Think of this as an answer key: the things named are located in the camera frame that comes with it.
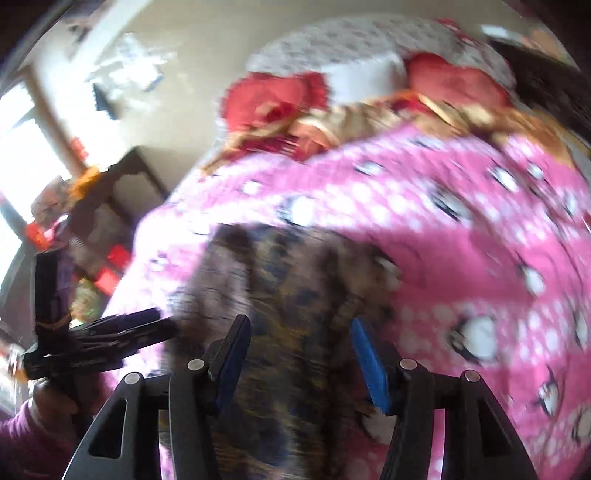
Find dark furniture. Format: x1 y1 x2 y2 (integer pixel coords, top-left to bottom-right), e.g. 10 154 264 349
488 28 591 136

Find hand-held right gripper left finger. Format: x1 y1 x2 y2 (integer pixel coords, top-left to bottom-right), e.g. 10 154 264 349
62 314 252 480

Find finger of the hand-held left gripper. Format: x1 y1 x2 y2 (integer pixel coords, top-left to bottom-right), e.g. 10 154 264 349
95 309 161 334
90 319 180 358

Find orange object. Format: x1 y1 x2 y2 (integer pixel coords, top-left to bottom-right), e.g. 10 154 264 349
69 165 103 198

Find red boxes in shelf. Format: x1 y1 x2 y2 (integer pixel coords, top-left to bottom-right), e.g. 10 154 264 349
96 244 133 292

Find dark wooden shelf unit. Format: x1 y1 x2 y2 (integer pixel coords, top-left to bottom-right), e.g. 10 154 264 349
69 147 170 297

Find dark patterned garment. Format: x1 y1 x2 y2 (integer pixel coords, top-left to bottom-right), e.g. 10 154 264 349
159 223 403 480

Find gold beige cloth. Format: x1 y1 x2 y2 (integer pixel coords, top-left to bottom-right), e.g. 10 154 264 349
201 90 578 172

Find wall poster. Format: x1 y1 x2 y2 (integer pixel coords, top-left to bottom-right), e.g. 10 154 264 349
65 18 95 52

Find pink printed blanket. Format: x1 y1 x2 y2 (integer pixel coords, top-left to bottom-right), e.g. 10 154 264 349
99 124 591 480

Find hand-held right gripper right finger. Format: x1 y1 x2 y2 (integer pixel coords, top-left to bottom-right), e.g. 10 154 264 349
350 318 539 480

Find white papers on wall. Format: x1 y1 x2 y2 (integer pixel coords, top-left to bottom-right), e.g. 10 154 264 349
87 34 179 101

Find white pillow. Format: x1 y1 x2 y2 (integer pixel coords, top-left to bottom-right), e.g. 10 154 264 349
323 52 409 104

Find person's left forearm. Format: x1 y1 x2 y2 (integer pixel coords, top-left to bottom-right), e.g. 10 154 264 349
0 401 90 480

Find black triangular wall object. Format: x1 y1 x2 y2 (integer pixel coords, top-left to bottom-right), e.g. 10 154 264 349
92 83 117 121

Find grey patterned headboard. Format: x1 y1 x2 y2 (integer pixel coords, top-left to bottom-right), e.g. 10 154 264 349
247 16 518 93

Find red box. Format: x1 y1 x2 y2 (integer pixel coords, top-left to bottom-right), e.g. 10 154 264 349
25 220 57 251

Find window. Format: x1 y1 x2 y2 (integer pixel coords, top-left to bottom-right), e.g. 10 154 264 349
0 79 75 280

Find red pillow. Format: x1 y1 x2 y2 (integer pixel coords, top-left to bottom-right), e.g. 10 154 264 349
221 71 331 160
406 52 512 112

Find person's left hand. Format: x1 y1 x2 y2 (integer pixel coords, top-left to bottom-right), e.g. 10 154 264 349
30 376 81 432

